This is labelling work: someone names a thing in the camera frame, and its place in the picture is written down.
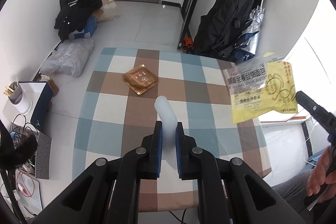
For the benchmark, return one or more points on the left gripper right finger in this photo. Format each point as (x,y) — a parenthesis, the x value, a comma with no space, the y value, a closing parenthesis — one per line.
(186,163)

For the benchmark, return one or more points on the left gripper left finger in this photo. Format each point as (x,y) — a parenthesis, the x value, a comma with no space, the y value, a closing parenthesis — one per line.
(153,144)

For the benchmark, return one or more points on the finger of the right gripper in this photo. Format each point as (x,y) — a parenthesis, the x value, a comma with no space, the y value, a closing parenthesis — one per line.
(326,119)

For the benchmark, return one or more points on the yellow snack wrapper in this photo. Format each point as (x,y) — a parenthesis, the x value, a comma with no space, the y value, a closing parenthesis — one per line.
(260,85)

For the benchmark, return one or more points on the person's right hand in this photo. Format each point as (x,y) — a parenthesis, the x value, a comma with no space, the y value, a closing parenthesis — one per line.
(318,177)

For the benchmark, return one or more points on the checkered tablecloth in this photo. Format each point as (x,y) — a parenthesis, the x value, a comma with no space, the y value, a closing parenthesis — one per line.
(113,119)

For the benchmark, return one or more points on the brown foil packet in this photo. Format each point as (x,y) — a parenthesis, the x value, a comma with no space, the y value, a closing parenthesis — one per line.
(140,79)

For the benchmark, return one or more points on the silver folded umbrella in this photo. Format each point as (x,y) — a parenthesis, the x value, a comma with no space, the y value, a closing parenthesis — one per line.
(246,45)

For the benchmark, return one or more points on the dark blue open box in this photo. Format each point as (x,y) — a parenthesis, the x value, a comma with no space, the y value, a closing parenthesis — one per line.
(40,94)

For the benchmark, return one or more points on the grey plastic mailing bag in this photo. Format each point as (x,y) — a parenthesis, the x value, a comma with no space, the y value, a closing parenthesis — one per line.
(70,58)

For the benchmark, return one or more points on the black hanging jacket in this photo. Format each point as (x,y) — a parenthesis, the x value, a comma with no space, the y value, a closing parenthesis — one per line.
(221,27)

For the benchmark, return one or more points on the white paper cup with sticks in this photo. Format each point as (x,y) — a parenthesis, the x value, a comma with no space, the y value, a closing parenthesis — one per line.
(18,97)

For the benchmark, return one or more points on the blue white cardboard box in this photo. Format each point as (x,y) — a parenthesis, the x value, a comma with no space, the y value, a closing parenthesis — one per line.
(88,31)

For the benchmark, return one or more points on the beige paper bag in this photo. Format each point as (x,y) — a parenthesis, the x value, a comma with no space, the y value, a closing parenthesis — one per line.
(107,12)

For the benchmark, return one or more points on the black clothes pile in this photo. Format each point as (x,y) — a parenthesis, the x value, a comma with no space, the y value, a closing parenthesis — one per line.
(73,16)

